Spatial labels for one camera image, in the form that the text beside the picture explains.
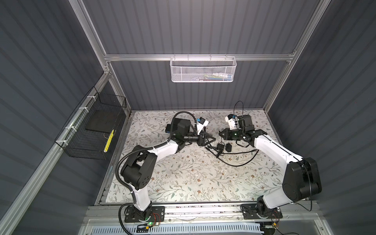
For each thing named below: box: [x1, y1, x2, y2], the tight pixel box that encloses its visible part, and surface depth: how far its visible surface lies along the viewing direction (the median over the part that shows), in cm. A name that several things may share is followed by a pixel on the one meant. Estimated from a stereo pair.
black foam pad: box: [85, 109, 119, 133], surface depth 77 cm
